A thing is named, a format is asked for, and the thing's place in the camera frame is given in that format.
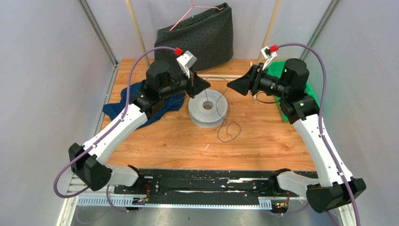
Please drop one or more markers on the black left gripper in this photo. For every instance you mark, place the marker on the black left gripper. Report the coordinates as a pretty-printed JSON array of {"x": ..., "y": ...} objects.
[{"x": 195, "y": 84}]

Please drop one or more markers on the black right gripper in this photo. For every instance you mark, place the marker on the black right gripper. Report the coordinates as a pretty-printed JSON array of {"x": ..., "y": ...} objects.
[{"x": 250, "y": 81}]

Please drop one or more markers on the grey plastic cable spool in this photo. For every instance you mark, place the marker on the grey plastic cable spool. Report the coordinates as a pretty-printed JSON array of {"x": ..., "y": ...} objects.
[{"x": 208, "y": 109}]

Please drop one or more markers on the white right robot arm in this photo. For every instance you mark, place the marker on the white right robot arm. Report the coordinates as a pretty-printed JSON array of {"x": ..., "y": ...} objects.
[{"x": 335, "y": 185}]

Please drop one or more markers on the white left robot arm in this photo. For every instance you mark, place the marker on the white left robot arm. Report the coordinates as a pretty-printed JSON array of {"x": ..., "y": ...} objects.
[{"x": 89, "y": 161}]

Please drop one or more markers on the blue crumpled cloth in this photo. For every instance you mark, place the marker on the blue crumpled cloth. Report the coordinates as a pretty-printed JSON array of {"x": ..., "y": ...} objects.
[{"x": 171, "y": 104}]

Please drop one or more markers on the green plastic bin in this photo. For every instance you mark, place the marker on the green plastic bin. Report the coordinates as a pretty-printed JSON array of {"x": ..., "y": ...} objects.
[{"x": 295, "y": 103}]

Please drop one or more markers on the dark grey dotted cloth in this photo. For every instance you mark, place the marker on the dark grey dotted cloth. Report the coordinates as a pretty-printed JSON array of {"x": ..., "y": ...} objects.
[{"x": 194, "y": 37}]

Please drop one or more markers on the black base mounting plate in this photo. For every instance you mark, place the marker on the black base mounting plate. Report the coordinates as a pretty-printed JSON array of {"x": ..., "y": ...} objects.
[{"x": 205, "y": 187}]

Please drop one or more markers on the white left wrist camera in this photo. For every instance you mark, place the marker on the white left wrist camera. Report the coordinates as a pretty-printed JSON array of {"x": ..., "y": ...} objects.
[{"x": 186, "y": 61}]

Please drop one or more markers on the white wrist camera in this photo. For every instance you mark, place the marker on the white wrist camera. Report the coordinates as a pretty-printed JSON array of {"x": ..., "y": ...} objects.
[
  {"x": 269, "y": 53},
  {"x": 186, "y": 61}
]

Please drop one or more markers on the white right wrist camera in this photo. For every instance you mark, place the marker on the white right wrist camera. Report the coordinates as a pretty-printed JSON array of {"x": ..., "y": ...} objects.
[{"x": 269, "y": 53}]

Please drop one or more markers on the pink wire hanger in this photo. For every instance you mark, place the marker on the pink wire hanger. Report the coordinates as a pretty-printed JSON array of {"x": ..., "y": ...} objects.
[{"x": 189, "y": 12}]

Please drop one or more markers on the wooden clothes rack frame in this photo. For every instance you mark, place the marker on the wooden clothes rack frame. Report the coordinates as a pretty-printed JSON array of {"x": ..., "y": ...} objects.
[{"x": 199, "y": 46}]

